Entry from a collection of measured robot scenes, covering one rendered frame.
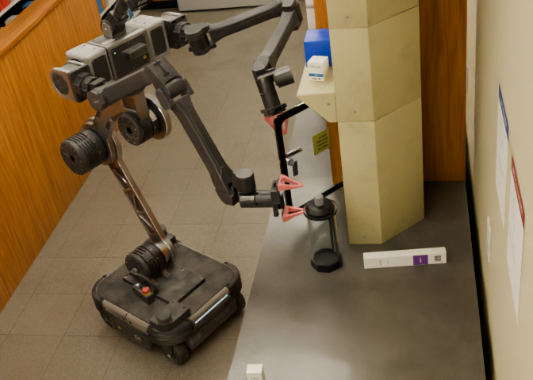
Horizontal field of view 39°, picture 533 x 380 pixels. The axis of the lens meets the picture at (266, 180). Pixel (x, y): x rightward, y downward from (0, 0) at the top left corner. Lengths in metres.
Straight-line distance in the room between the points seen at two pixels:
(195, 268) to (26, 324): 0.96
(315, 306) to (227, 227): 2.05
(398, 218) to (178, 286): 1.38
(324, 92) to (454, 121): 0.62
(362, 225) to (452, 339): 0.52
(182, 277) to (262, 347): 1.45
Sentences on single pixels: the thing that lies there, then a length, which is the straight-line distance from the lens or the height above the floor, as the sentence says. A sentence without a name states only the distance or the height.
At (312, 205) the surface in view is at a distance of 2.33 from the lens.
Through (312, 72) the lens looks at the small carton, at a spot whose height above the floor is 1.54.
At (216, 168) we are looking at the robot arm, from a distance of 2.37.
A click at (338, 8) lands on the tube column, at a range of 2.13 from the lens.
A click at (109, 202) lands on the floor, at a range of 4.80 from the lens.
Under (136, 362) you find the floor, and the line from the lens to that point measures 3.66.
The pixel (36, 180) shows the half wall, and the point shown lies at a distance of 4.54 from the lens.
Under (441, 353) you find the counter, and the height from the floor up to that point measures 0.94.
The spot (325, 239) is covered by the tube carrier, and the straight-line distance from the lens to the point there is 2.36.
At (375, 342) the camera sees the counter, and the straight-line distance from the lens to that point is 2.20.
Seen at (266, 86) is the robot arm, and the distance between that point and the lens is 2.54.
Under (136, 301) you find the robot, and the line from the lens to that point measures 3.59.
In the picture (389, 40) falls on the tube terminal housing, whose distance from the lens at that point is 2.22.
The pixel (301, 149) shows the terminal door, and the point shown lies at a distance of 2.52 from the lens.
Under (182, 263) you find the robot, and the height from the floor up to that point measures 0.24.
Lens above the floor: 2.52
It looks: 33 degrees down
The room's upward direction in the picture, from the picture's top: 9 degrees counter-clockwise
